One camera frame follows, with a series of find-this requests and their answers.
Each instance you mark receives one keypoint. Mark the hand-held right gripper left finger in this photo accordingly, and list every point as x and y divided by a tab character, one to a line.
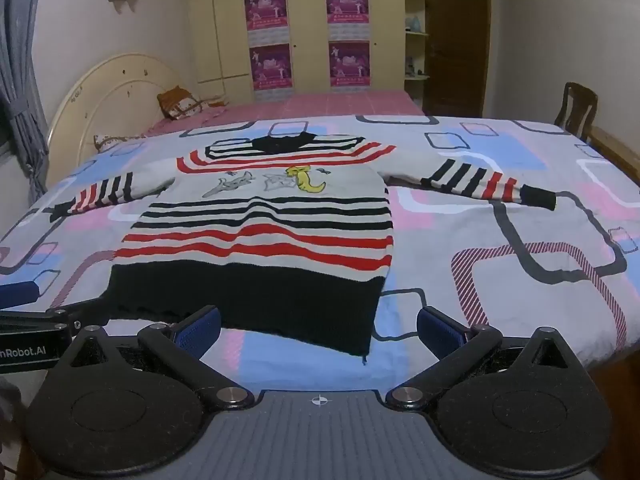
200	331

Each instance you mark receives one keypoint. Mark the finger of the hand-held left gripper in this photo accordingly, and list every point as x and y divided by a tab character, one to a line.
60	316
20	293

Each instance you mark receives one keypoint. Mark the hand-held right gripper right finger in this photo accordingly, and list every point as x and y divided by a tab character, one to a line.
440	332

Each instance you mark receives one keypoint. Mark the striped knit sweater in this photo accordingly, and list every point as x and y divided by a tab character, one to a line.
255	240

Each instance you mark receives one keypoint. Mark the patterned bed sheet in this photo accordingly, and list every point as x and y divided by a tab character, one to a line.
500	240

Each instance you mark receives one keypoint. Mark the cream round headboard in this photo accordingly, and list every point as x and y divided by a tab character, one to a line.
105	105

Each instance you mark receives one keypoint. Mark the grey curtain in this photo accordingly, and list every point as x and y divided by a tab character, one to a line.
22	75

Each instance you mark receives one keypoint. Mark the orange patterned pillow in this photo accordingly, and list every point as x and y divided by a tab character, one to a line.
182	102

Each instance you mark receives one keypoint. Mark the pink checked bed sheet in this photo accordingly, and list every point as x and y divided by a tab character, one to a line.
320	105

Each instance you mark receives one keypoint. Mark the brown wooden chair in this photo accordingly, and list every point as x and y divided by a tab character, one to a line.
575	107

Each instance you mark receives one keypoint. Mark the brown wooden door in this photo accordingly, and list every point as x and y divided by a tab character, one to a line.
455	40

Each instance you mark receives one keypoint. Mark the cream corner shelf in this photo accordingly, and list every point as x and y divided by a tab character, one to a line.
416	30

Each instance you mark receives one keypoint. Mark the cream wardrobe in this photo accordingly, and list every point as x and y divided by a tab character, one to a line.
300	25

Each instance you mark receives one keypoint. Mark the wooden bed frame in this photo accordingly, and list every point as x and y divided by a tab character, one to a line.
612	147

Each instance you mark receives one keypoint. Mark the purple wall poster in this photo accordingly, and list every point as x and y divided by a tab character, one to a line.
270	67
347	2
349	64
266	7

